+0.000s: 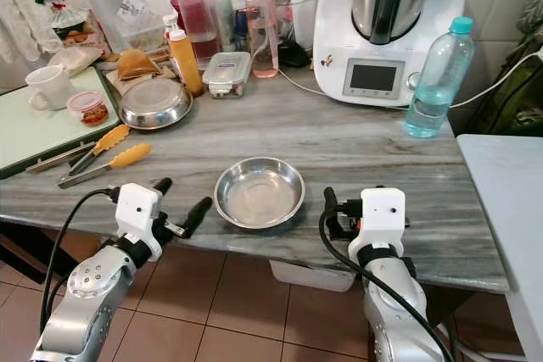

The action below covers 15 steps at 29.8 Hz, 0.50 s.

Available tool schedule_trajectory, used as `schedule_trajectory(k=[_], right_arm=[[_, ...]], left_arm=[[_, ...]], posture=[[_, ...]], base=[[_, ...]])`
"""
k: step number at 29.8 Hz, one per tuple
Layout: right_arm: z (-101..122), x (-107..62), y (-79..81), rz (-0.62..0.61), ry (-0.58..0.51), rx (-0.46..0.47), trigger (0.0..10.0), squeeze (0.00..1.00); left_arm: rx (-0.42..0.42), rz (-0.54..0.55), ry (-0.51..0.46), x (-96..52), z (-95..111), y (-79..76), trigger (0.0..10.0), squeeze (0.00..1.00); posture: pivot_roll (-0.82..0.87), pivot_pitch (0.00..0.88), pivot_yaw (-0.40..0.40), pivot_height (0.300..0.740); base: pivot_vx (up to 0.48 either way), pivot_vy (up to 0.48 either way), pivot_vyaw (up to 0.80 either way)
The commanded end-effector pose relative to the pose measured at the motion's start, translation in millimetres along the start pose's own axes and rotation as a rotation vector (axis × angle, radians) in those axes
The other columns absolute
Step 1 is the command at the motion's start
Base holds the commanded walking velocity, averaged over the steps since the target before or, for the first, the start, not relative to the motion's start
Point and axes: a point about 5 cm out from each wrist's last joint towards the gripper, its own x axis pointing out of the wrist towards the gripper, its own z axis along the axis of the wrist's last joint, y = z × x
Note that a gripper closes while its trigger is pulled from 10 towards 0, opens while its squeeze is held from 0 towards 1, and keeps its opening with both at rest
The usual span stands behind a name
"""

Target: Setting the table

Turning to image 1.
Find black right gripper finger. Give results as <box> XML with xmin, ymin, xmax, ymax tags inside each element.
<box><xmin>322</xmin><ymin>186</ymin><xmax>342</xmax><ymax>241</ymax></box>

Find orange tipped metal tongs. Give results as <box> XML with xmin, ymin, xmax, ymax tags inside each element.
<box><xmin>57</xmin><ymin>124</ymin><xmax>154</xmax><ymax>190</ymax></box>

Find empty steel bowl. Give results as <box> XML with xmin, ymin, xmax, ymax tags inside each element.
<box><xmin>214</xmin><ymin>156</ymin><xmax>306</xmax><ymax>231</ymax></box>

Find white plastic bin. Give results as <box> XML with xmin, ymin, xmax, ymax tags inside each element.
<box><xmin>269</xmin><ymin>259</ymin><xmax>359</xmax><ymax>293</ymax></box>

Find steel plate with clear lid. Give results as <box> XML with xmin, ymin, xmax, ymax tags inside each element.
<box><xmin>119</xmin><ymin>79</ymin><xmax>193</xmax><ymax>131</ymax></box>

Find small pink-lidded plastic tub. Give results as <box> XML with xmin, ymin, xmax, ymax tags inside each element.
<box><xmin>67</xmin><ymin>91</ymin><xmax>110</xmax><ymax>127</ymax></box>

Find silver metal utensil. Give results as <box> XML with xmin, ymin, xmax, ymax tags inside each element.
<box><xmin>26</xmin><ymin>143</ymin><xmax>94</xmax><ymax>175</ymax></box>

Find orange squeeze sauce bottle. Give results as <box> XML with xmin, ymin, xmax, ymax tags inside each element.
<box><xmin>168</xmin><ymin>28</ymin><xmax>204</xmax><ymax>98</ymax></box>

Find clear lidded food container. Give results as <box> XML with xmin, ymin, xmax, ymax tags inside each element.
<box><xmin>204</xmin><ymin>51</ymin><xmax>253</xmax><ymax>98</ymax></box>

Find white green-edged cutting board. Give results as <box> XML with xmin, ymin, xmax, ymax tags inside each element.
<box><xmin>0</xmin><ymin>66</ymin><xmax>124</xmax><ymax>181</ymax></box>

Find white ceramic mug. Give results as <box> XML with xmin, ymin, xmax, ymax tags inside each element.
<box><xmin>25</xmin><ymin>64</ymin><xmax>75</xmax><ymax>112</ymax></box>

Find beige wrapped bundle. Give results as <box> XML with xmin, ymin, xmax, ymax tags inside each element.
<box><xmin>47</xmin><ymin>45</ymin><xmax>103</xmax><ymax>79</ymax></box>

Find white folding table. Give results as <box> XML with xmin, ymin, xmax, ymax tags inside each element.
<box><xmin>456</xmin><ymin>133</ymin><xmax>543</xmax><ymax>354</ymax></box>

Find small white-capped bottle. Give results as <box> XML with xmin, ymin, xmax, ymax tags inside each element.
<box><xmin>163</xmin><ymin>13</ymin><xmax>181</xmax><ymax>41</ymax></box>

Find small black object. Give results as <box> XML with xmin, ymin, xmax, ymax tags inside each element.
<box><xmin>278</xmin><ymin>40</ymin><xmax>311</xmax><ymax>68</ymax></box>

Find teal-capped water bottle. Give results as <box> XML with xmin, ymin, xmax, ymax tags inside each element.
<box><xmin>404</xmin><ymin>16</ymin><xmax>475</xmax><ymax>139</ymax></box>

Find orange-lidded jar red liquid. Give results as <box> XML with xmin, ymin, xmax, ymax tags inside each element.
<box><xmin>172</xmin><ymin>0</ymin><xmax>217</xmax><ymax>62</ymax></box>

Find large clear plastic bottle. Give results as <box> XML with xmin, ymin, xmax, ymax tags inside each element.
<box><xmin>87</xmin><ymin>0</ymin><xmax>158</xmax><ymax>53</ymax></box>

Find white steel food processor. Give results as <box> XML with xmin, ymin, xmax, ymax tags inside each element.
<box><xmin>312</xmin><ymin>0</ymin><xmax>467</xmax><ymax>109</ymax></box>

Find pink drinking bottle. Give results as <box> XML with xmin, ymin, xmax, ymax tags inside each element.
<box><xmin>237</xmin><ymin>0</ymin><xmax>278</xmax><ymax>80</ymax></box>

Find white hanging towel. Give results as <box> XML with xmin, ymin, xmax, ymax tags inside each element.
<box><xmin>0</xmin><ymin>0</ymin><xmax>64</xmax><ymax>64</ymax></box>

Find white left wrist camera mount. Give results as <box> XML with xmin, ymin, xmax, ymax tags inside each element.
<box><xmin>115</xmin><ymin>181</ymin><xmax>165</xmax><ymax>263</ymax></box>

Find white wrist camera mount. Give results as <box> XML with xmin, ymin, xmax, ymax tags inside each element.
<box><xmin>115</xmin><ymin>181</ymin><xmax>165</xmax><ymax>263</ymax></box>
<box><xmin>356</xmin><ymin>187</ymin><xmax>408</xmax><ymax>248</ymax></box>

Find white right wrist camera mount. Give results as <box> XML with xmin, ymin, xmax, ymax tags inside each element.
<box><xmin>356</xmin><ymin>187</ymin><xmax>408</xmax><ymax>248</ymax></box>

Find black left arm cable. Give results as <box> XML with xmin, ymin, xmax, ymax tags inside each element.
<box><xmin>39</xmin><ymin>187</ymin><xmax>121</xmax><ymax>337</ymax></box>

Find dark wooden table frame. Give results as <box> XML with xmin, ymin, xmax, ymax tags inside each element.
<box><xmin>0</xmin><ymin>218</ymin><xmax>69</xmax><ymax>288</ymax></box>

